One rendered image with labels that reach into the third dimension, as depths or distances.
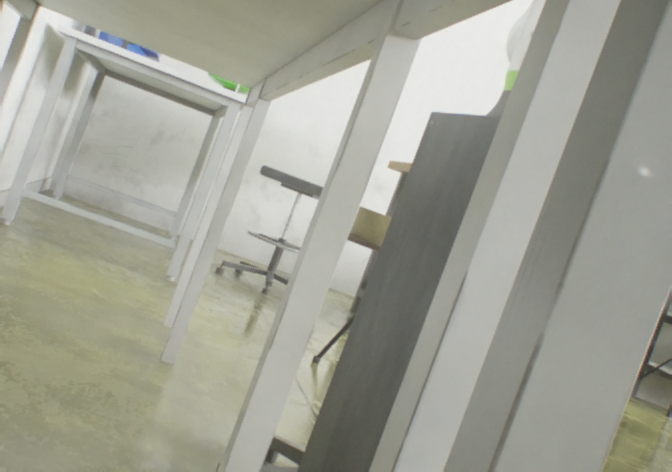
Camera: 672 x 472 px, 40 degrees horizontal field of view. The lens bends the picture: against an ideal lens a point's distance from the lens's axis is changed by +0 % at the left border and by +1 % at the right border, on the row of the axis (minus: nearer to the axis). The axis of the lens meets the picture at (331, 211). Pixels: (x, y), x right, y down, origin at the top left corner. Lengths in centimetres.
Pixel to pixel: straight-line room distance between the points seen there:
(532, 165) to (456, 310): 9
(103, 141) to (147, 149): 30
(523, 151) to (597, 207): 13
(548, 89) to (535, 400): 20
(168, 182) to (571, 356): 613
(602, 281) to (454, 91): 641
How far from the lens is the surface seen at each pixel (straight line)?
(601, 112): 44
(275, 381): 106
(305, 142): 656
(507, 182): 53
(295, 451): 209
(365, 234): 175
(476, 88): 686
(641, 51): 43
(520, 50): 143
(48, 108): 429
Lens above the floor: 61
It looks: 1 degrees down
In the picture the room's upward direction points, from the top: 20 degrees clockwise
